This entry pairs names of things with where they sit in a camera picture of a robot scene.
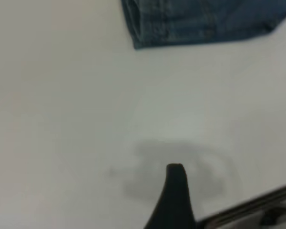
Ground blue denim jeans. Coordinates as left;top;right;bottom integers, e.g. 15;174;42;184
121;0;286;51

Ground dark table edge strip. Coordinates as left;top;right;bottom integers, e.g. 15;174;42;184
196;181;286;229

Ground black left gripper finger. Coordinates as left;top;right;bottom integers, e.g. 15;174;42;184
142;163;197;229

